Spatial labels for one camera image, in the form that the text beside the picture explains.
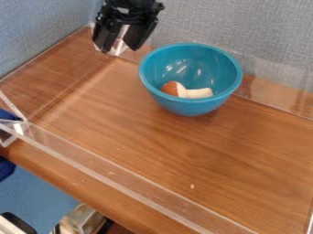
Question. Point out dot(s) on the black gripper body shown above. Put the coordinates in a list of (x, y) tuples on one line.
[(129, 12)]

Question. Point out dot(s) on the clear acrylic front barrier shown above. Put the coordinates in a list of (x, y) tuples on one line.
[(111, 188)]

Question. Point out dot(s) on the clear acrylic barrier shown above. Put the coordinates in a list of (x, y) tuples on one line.
[(265, 91), (111, 188)]

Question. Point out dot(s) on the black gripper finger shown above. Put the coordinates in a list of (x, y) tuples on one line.
[(105, 32), (138, 32)]

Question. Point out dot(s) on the metal frame under table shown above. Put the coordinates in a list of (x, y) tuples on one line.
[(80, 221)]

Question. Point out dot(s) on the white brown-capped toy mushroom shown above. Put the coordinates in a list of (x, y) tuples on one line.
[(175, 89)]

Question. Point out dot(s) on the black white object bottom-left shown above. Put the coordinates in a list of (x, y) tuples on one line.
[(12, 225)]

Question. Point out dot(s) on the blue bowl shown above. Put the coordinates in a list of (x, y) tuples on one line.
[(198, 66)]

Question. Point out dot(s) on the clear acrylic back barrier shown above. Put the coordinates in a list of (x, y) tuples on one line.
[(265, 91)]

